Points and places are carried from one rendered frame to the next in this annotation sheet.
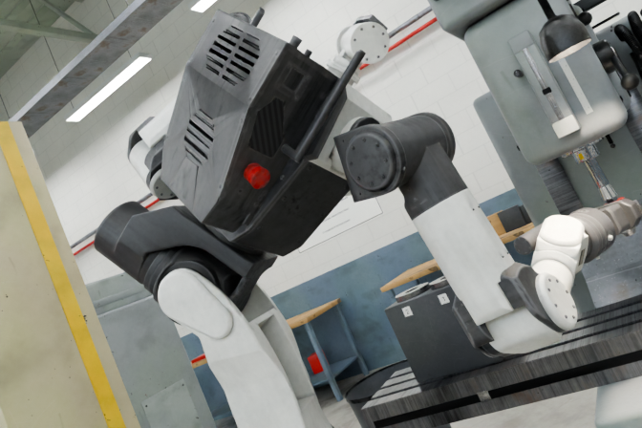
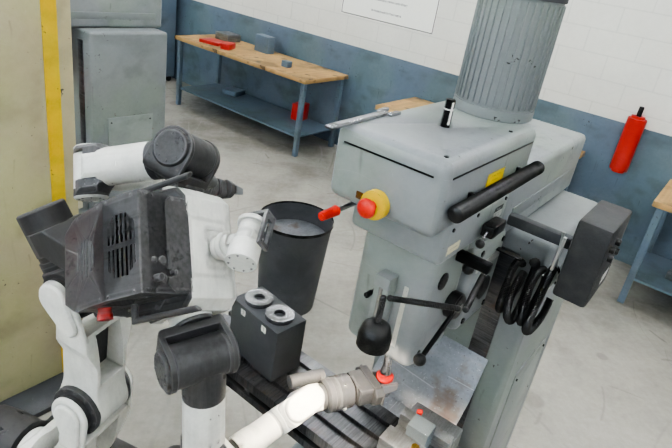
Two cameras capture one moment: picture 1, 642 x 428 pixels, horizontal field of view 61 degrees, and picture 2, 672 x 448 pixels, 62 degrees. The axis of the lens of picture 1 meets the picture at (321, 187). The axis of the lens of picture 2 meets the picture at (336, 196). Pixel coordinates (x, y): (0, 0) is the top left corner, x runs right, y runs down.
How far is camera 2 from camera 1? 1.00 m
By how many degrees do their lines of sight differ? 32
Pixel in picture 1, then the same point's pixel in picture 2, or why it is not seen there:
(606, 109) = (401, 353)
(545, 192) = not seen: hidden behind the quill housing
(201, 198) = (70, 292)
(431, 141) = (212, 374)
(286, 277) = (317, 23)
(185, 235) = not seen: hidden behind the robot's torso
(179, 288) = (52, 297)
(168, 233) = (60, 260)
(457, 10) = (365, 222)
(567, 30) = (370, 344)
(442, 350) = (248, 346)
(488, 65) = (365, 262)
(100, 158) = not seen: outside the picture
